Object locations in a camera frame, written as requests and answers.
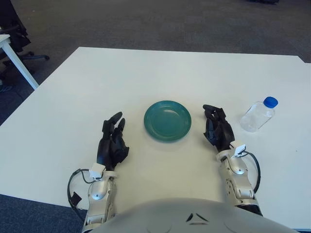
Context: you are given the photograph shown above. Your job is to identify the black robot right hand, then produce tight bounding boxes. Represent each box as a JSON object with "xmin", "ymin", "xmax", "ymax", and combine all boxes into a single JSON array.
[{"xmin": 202, "ymin": 104, "xmax": 236, "ymax": 153}]

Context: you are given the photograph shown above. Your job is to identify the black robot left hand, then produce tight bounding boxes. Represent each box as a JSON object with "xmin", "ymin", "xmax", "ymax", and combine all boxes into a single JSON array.
[{"xmin": 96, "ymin": 111, "xmax": 130, "ymax": 171}]

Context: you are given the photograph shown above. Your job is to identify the clear bottle with blue cap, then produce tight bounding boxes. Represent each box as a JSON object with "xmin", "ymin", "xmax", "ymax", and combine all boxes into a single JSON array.
[{"xmin": 240, "ymin": 96, "xmax": 279, "ymax": 133}]

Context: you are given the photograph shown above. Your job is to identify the green round plate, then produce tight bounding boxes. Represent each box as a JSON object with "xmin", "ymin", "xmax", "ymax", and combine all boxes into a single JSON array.
[{"xmin": 143, "ymin": 100, "xmax": 192, "ymax": 143}]

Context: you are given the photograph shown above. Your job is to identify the white right wrist connector box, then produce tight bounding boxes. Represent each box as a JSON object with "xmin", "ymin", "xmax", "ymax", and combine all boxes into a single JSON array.
[{"xmin": 229, "ymin": 140, "xmax": 246, "ymax": 156}]

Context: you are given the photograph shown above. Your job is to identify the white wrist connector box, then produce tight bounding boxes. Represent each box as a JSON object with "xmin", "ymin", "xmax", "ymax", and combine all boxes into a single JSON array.
[
  {"xmin": 229, "ymin": 140, "xmax": 246, "ymax": 156},
  {"xmin": 88, "ymin": 164, "xmax": 107, "ymax": 180}
]

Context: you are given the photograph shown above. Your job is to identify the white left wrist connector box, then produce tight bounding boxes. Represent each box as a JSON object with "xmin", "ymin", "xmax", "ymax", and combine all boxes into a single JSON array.
[{"xmin": 88, "ymin": 164, "xmax": 107, "ymax": 180}]

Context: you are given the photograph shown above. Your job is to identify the grey robot torso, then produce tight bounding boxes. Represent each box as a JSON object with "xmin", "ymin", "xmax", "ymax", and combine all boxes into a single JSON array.
[{"xmin": 82, "ymin": 198, "xmax": 301, "ymax": 233}]

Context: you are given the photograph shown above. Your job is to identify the white side table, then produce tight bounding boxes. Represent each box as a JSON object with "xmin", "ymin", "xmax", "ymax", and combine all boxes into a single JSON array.
[{"xmin": 0, "ymin": 34, "xmax": 39, "ymax": 90}]

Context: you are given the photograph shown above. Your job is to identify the black office chair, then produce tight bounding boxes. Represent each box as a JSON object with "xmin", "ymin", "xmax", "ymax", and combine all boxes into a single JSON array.
[{"xmin": 0, "ymin": 0, "xmax": 51, "ymax": 83}]

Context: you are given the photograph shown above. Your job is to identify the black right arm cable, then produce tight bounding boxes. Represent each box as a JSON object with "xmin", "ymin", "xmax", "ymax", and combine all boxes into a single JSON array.
[{"xmin": 242, "ymin": 150, "xmax": 262, "ymax": 195}]

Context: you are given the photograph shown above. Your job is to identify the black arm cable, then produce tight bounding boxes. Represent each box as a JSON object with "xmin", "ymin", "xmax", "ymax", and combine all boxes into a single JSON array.
[
  {"xmin": 67, "ymin": 168, "xmax": 90, "ymax": 216},
  {"xmin": 242, "ymin": 150, "xmax": 262, "ymax": 195}
]

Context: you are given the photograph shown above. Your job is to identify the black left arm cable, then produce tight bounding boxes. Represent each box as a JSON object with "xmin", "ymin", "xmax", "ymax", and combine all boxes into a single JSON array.
[{"xmin": 67, "ymin": 168, "xmax": 90, "ymax": 216}]

